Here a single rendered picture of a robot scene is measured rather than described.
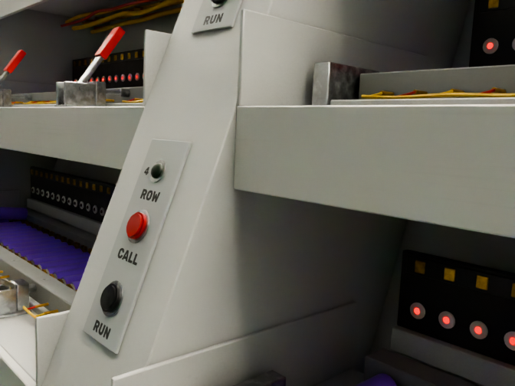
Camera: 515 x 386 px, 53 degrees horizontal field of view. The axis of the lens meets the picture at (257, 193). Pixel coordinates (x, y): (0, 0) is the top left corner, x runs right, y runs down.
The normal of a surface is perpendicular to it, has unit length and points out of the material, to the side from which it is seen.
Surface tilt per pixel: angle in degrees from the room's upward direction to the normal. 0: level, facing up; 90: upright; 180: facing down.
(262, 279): 90
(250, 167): 112
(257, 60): 90
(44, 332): 90
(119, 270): 90
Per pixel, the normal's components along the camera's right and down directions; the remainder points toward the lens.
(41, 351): 0.68, 0.12
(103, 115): -0.73, 0.05
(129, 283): -0.66, -0.32
